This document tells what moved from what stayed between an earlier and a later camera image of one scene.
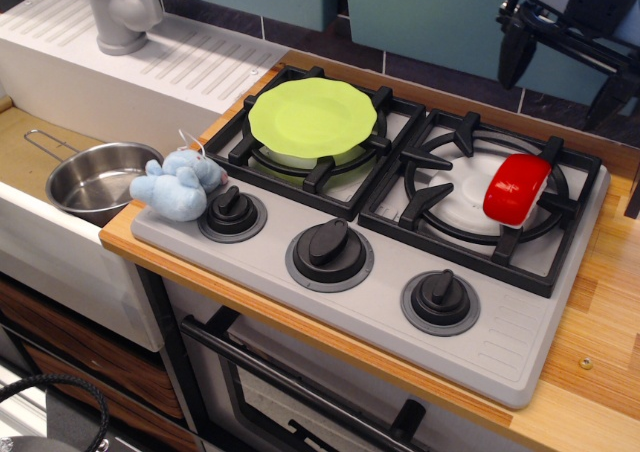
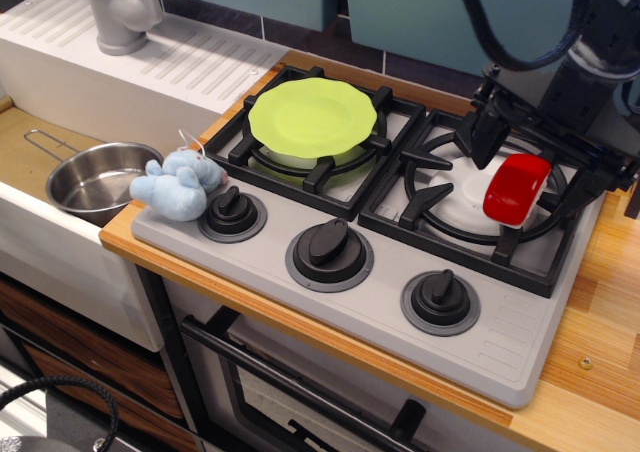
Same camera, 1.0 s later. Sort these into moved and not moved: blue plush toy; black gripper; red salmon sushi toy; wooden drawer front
Moved: black gripper
Not moved: wooden drawer front; red salmon sushi toy; blue plush toy
